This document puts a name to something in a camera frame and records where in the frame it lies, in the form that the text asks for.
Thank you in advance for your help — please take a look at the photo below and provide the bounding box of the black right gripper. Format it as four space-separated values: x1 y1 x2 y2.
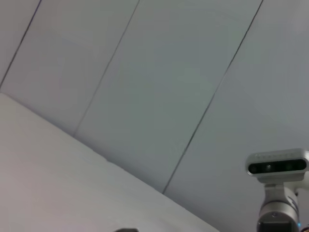
257 219 300 232

